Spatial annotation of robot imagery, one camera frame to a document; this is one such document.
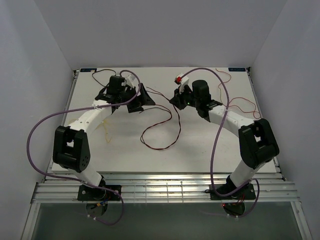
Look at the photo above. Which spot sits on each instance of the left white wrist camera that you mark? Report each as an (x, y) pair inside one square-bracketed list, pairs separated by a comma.
[(130, 80)]

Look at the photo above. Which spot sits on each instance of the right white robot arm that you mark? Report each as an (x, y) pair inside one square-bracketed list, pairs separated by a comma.
[(257, 143)]

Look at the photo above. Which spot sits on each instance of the left blue label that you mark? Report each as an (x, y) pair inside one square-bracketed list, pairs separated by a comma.
[(88, 70)]

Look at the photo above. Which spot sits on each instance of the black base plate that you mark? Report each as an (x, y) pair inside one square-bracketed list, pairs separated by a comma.
[(86, 193), (245, 193)]

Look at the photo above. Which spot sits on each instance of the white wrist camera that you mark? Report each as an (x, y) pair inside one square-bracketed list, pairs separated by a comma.
[(130, 80), (181, 81)]

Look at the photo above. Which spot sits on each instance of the blue label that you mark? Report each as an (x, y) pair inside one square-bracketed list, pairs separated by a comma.
[(88, 70), (236, 69)]

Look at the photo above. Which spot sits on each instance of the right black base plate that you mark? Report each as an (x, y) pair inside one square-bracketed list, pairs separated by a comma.
[(245, 193)]

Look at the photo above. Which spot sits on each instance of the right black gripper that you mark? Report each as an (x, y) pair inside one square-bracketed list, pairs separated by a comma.
[(175, 100)]

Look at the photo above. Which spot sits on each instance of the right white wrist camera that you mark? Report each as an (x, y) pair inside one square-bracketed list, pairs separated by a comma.
[(181, 81)]

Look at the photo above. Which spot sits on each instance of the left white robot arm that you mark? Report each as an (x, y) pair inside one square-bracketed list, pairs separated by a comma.
[(71, 149)]

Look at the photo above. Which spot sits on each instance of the right blue label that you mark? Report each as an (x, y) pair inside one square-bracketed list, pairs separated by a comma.
[(236, 69)]

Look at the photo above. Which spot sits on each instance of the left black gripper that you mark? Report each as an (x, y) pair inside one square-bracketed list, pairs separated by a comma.
[(142, 99)]

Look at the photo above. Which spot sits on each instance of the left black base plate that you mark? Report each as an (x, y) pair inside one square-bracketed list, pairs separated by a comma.
[(86, 193)]

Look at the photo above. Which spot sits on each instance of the aluminium rail frame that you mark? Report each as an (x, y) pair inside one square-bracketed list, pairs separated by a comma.
[(152, 177)]

